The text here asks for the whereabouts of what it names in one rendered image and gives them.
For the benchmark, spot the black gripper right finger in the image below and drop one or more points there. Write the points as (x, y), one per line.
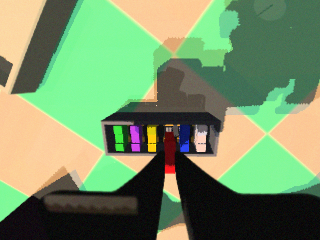
(212, 210)

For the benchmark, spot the red blade fuse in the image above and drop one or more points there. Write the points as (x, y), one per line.
(169, 149)

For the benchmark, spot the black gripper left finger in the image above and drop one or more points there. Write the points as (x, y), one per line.
(131, 211)

